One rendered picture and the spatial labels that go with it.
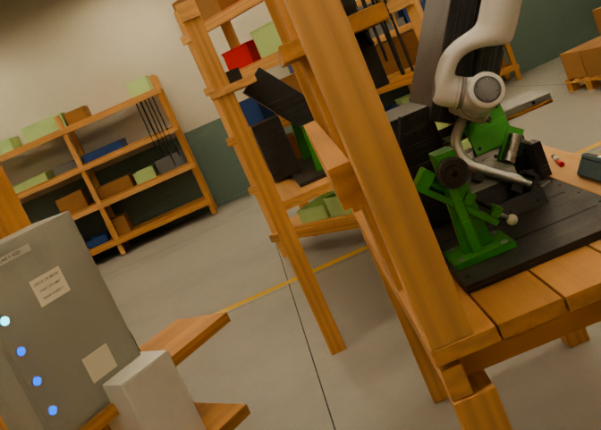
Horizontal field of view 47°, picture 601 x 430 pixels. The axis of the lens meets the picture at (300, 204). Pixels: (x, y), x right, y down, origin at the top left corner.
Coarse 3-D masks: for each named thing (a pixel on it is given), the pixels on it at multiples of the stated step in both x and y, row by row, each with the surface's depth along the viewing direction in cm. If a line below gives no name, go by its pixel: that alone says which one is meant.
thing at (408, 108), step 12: (396, 108) 222; (408, 108) 209; (420, 108) 198; (396, 120) 198; (408, 120) 198; (420, 120) 198; (396, 132) 198; (408, 132) 199; (420, 132) 198; (432, 132) 199; (408, 144) 199; (420, 144) 199; (432, 144) 199; (408, 156) 200; (420, 156) 200; (408, 168) 200; (432, 168) 200; (432, 204) 202; (444, 204) 202; (432, 216) 203; (444, 216) 203; (432, 228) 204
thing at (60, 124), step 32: (160, 96) 1000; (32, 128) 993; (64, 128) 994; (0, 160) 987; (96, 160) 1005; (160, 160) 1019; (192, 160) 1019; (32, 192) 998; (96, 192) 1012; (128, 192) 1012; (128, 224) 1031; (160, 224) 1024
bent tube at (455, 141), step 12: (456, 120) 189; (468, 120) 189; (456, 132) 188; (456, 144) 188; (468, 156) 188; (480, 168) 187; (492, 168) 187; (504, 180) 187; (516, 180) 186; (528, 180) 186
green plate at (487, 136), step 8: (496, 112) 191; (496, 120) 191; (504, 120) 191; (472, 128) 191; (480, 128) 191; (488, 128) 191; (496, 128) 191; (504, 128) 190; (472, 136) 191; (480, 136) 191; (488, 136) 191; (496, 136) 190; (504, 136) 190; (472, 144) 191; (480, 144) 191; (488, 144) 190; (496, 144) 190; (480, 152) 191
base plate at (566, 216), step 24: (552, 192) 191; (576, 192) 182; (528, 216) 180; (552, 216) 173; (576, 216) 166; (600, 216) 160; (456, 240) 185; (528, 240) 164; (552, 240) 158; (576, 240) 153; (480, 264) 163; (504, 264) 157; (528, 264) 154; (480, 288) 154
